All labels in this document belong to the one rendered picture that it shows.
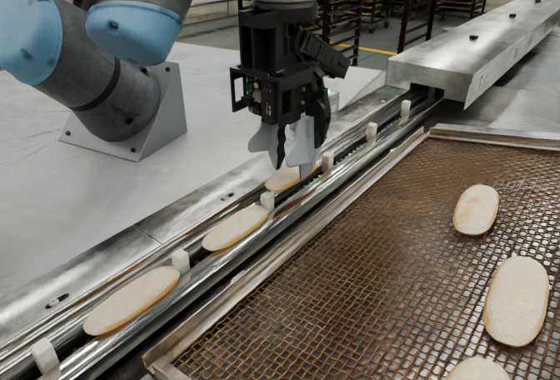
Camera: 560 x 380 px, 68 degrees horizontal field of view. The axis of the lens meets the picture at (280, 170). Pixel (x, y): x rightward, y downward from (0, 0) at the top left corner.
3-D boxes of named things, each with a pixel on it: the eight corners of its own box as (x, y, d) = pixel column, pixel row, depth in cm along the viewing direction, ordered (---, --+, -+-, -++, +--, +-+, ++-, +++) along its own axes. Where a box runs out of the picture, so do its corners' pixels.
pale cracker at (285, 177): (302, 157, 60) (303, 150, 59) (325, 165, 58) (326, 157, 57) (257, 186, 53) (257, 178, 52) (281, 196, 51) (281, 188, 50)
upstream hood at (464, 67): (515, 15, 177) (521, -7, 172) (564, 20, 167) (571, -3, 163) (382, 92, 92) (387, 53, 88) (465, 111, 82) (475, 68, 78)
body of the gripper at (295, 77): (230, 117, 48) (222, 5, 42) (277, 97, 53) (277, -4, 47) (282, 134, 44) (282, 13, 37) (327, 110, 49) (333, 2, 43)
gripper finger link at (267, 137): (237, 173, 54) (242, 110, 49) (267, 157, 58) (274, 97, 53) (255, 184, 52) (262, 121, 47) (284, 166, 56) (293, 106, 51)
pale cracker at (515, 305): (500, 255, 35) (501, 243, 35) (552, 267, 33) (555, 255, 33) (472, 337, 28) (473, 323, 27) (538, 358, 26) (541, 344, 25)
